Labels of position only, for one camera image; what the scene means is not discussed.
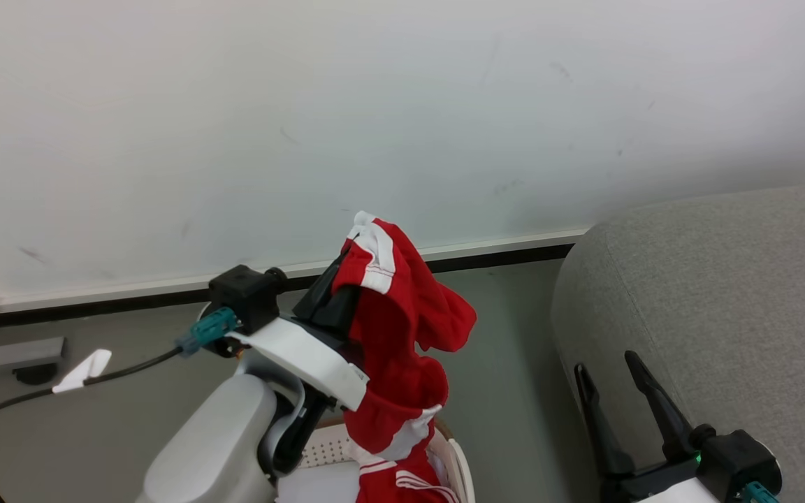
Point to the black caster foot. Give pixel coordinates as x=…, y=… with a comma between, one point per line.
x=33, y=374

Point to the pale blue cloth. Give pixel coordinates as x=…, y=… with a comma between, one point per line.
x=322, y=485

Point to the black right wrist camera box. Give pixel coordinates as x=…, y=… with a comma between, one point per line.
x=738, y=457

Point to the white perforated laundry basket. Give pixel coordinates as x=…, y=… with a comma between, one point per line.
x=455, y=461

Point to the white wall baseboard strip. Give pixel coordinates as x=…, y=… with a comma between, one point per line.
x=165, y=285

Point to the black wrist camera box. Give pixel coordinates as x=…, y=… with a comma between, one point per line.
x=738, y=457
x=243, y=297

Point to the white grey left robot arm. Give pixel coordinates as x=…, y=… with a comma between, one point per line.
x=214, y=440

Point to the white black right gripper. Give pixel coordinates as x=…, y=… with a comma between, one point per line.
x=647, y=482

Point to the red white sports garment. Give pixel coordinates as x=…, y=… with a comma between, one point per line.
x=402, y=349

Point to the grey metal frame beam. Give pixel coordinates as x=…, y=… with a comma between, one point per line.
x=11, y=355

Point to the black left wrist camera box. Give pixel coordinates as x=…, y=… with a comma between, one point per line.
x=243, y=297

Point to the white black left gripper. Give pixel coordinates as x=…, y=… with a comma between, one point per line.
x=305, y=356

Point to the grey fabric sofa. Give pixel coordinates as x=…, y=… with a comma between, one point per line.
x=724, y=300

